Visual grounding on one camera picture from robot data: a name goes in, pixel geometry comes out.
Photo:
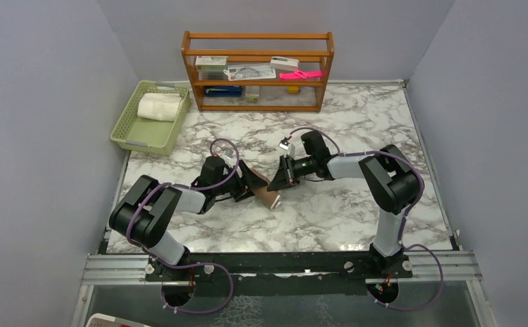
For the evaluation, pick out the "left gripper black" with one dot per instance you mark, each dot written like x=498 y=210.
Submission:
x=246 y=184

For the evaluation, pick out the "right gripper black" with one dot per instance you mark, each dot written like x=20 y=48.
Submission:
x=285 y=177

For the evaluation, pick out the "brown yellow cloth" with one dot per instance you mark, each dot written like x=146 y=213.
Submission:
x=270 y=199

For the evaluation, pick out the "white towel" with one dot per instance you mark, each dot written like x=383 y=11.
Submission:
x=159 y=106

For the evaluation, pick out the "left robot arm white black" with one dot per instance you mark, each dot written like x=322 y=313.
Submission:
x=144 y=213

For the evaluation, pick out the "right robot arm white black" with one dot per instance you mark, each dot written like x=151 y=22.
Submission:
x=395 y=184

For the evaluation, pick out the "small green white box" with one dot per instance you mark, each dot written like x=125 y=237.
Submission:
x=252 y=93

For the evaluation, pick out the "pink tool on shelf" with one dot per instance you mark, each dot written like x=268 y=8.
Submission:
x=300 y=75

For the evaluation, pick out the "green plastic basket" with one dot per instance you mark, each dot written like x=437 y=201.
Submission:
x=134 y=133

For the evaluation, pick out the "blue object lower shelf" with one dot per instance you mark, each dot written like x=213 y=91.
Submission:
x=223 y=91

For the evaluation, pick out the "white device on shelf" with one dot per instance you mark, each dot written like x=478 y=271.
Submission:
x=284 y=63

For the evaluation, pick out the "ruler set package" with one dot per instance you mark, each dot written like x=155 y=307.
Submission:
x=250 y=72

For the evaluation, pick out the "wooden shelf rack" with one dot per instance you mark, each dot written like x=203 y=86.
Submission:
x=250 y=63

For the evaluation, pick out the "white box red label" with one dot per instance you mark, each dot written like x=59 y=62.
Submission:
x=211 y=62

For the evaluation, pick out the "white red object bottom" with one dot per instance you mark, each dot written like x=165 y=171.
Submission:
x=102 y=320

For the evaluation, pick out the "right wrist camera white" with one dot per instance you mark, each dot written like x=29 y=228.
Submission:
x=287 y=146

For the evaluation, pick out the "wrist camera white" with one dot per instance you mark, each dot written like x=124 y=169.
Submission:
x=231 y=158
x=287 y=146

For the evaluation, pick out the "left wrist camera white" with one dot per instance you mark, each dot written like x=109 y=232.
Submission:
x=231 y=158

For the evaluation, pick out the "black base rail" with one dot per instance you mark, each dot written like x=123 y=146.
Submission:
x=278 y=274

